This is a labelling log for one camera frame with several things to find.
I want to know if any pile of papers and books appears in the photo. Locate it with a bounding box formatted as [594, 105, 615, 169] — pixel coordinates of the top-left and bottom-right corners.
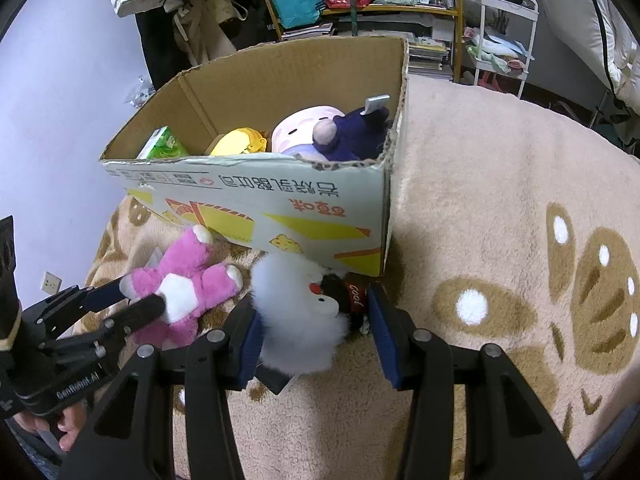
[407, 35, 454, 81]

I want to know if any yellow plush toy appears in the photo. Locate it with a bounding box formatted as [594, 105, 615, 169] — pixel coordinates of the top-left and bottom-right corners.
[210, 127, 267, 157]

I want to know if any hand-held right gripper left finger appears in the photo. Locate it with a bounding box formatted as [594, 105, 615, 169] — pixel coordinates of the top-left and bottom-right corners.
[57, 296, 265, 480]

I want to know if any brown patterned blanket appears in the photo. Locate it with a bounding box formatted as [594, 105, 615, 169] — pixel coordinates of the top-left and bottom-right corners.
[82, 75, 640, 480]

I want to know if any green tissue pack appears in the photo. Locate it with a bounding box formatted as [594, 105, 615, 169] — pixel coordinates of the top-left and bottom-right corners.
[136, 126, 190, 161]

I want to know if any white-haired navy plush doll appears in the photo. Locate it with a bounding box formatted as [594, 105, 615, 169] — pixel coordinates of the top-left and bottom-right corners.
[280, 94, 392, 162]

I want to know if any light blue fleece clothing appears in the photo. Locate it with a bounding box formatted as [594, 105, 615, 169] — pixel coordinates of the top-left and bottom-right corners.
[575, 407, 633, 478]

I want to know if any printed cardboard box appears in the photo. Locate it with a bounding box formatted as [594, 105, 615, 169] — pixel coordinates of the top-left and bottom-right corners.
[99, 36, 410, 277]

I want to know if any white fluffy plush toy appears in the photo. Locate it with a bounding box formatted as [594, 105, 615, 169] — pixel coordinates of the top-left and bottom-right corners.
[250, 252, 372, 375]

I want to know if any stack of books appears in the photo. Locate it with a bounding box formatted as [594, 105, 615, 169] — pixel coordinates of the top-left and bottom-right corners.
[280, 22, 336, 41]

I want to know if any person's left hand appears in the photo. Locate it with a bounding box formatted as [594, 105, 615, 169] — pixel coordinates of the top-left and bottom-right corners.
[20, 400, 90, 454]

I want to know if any white trolley cart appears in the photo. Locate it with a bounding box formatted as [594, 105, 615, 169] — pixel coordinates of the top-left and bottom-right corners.
[462, 0, 540, 100]

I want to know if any wooden shelf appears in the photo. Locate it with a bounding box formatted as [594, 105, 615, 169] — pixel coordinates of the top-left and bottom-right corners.
[255, 0, 463, 83]

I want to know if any plastic bag with items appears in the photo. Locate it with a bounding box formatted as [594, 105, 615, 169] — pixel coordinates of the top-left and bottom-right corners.
[125, 76, 157, 109]

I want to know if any beige coat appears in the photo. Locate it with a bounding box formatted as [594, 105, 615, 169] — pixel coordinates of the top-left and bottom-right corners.
[172, 0, 238, 67]

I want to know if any black coat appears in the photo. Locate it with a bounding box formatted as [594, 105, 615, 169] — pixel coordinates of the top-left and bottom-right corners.
[135, 5, 190, 91]

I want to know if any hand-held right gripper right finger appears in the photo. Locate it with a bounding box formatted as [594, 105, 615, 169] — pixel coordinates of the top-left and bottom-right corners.
[366, 284, 586, 480]

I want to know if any cream recliner chair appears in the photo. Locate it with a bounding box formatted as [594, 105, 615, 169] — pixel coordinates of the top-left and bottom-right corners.
[530, 0, 640, 156]

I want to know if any pink plush toy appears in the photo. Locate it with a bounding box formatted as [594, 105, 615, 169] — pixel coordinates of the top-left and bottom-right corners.
[119, 224, 245, 347]

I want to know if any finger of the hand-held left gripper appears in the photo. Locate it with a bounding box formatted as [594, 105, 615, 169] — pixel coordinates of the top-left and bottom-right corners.
[35, 275, 133, 328]
[47, 294, 167, 361]

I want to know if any pink swirl roll plush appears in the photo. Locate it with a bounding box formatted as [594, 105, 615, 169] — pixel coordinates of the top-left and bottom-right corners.
[271, 104, 346, 153]

